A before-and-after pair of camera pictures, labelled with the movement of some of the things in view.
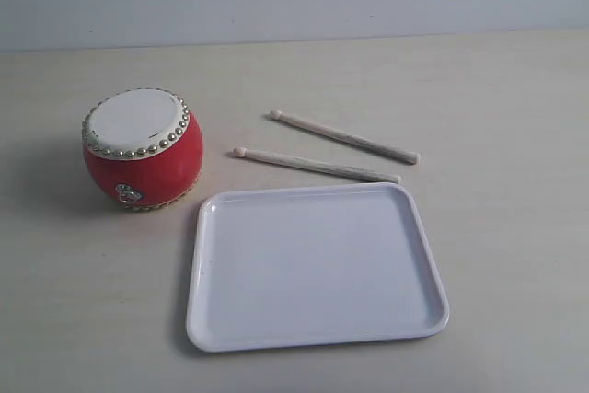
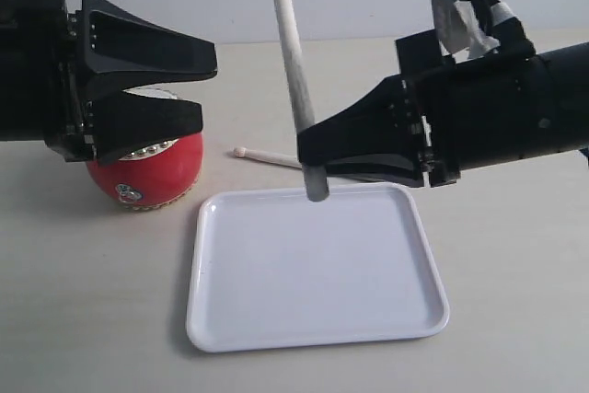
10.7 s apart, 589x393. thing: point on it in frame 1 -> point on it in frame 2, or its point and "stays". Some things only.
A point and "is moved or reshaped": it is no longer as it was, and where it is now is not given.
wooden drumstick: [338, 137] is moved or reshaped
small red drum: [143, 147] stays
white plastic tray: [280, 264] stays
